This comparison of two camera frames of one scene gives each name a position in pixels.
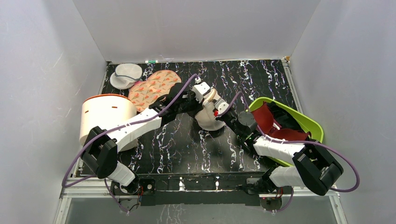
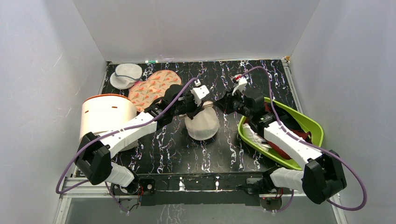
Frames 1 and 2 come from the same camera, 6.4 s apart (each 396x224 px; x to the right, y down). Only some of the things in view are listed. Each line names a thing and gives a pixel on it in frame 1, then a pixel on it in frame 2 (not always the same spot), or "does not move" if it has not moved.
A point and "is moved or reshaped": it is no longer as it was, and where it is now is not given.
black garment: (285, 121) does not move
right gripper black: (229, 116) to (229, 101)
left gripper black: (197, 105) does not move
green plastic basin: (315, 131) does not move
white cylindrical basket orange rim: (106, 111) does not move
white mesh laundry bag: (206, 118) is moved or reshaped
